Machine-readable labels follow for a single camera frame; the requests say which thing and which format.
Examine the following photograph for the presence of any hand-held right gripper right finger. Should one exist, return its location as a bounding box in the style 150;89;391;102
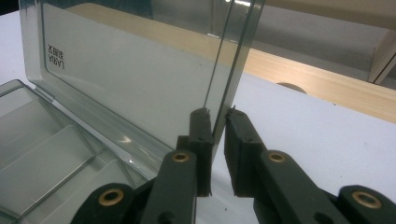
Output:
223;105;269;199

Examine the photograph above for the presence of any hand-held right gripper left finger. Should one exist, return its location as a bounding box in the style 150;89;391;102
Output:
176;106;216;198

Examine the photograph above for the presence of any transparent grey compartment box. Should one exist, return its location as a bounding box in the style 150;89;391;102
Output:
0;0;267;224

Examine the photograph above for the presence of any black curtain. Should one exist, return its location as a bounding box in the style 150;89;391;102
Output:
0;0;21;16

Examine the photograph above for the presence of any light wooden table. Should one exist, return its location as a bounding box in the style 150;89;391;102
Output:
244;48;396;125

